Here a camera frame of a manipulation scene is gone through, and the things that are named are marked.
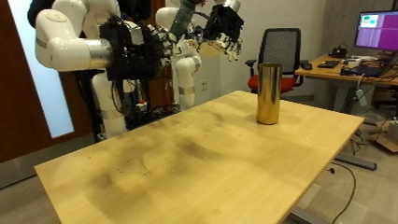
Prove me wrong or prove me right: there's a gold cylindrical metal vase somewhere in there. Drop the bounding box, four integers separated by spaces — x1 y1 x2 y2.
256 63 284 126

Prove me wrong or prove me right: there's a person in black clothes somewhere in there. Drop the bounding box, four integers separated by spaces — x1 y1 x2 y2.
27 0 154 139

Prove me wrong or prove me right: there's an office chair with red seat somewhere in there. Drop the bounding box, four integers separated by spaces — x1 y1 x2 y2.
245 27 312 94

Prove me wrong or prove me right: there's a white box with red button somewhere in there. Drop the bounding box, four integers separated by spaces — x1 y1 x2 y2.
135 100 152 113

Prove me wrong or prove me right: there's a black keyboard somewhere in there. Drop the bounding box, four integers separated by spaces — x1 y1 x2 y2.
316 60 343 69

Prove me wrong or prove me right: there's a wooden office desk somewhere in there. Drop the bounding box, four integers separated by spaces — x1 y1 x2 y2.
295 54 398 113

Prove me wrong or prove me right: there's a black desk dock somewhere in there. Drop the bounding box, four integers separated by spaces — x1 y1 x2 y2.
329 45 349 59

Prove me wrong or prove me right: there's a brown door with glass panel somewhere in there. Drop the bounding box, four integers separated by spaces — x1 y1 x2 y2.
0 0 98 164

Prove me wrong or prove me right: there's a computer monitor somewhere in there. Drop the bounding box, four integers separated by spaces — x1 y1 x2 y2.
353 10 398 52

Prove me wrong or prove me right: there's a white power strip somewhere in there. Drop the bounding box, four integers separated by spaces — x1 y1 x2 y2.
355 89 370 107

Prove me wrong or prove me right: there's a cardboard box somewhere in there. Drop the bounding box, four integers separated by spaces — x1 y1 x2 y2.
370 120 398 154

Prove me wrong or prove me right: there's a grey table foot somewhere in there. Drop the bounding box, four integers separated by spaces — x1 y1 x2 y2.
333 153 378 172

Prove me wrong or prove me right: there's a black floor cable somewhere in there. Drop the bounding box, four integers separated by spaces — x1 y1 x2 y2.
329 161 359 224

